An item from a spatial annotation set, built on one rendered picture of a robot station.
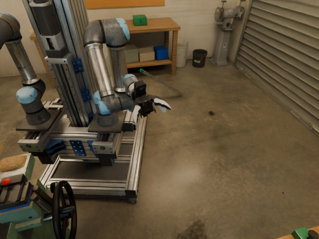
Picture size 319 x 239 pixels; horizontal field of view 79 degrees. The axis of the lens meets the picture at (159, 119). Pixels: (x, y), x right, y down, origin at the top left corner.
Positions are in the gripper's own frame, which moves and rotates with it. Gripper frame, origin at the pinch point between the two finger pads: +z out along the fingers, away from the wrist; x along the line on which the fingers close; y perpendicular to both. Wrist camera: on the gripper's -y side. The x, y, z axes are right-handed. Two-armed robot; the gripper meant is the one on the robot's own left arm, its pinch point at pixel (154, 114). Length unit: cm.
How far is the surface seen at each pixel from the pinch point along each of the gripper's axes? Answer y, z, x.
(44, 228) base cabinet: 56, -8, 69
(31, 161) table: 28, -32, 63
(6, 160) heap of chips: 21, -32, 71
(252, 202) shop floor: 135, 10, -73
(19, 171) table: 25, -24, 66
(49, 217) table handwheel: 34, 1, 56
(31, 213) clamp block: 24, 2, 59
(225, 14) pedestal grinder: 64, -248, -231
